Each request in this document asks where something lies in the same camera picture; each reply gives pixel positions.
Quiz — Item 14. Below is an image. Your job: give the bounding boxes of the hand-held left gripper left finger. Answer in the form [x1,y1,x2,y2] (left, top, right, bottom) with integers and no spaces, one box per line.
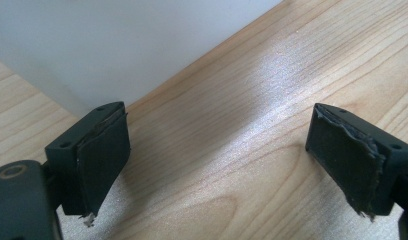
[44,101,132,228]

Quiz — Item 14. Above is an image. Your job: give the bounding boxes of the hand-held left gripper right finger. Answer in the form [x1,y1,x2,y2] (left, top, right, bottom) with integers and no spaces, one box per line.
[304,102,408,222]

